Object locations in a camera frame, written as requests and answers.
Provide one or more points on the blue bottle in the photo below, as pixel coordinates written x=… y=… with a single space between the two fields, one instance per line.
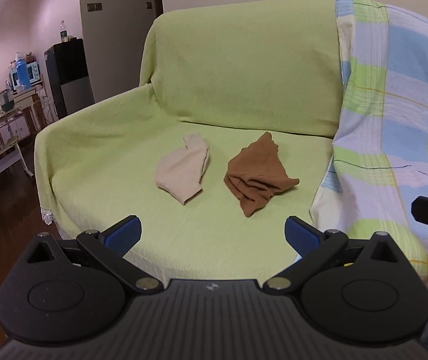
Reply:
x=21 y=73

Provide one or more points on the green covered sofa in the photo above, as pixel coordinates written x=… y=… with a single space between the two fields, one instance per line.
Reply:
x=236 y=82

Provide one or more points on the brown garment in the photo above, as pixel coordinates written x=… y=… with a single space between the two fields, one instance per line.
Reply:
x=255 y=180

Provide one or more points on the checked blue green blanket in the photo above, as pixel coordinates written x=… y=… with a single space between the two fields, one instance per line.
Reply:
x=397 y=120

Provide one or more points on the clear plastic bottle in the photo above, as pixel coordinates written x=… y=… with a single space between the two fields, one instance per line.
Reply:
x=63 y=33

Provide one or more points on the brass wall switch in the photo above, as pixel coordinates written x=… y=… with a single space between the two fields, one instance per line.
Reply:
x=94 y=6

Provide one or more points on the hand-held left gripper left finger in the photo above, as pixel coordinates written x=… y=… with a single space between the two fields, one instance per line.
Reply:
x=124 y=234

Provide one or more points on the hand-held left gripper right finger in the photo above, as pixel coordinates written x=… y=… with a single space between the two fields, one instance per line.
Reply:
x=302 y=236

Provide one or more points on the beige garment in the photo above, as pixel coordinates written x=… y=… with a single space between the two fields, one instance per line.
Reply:
x=184 y=168

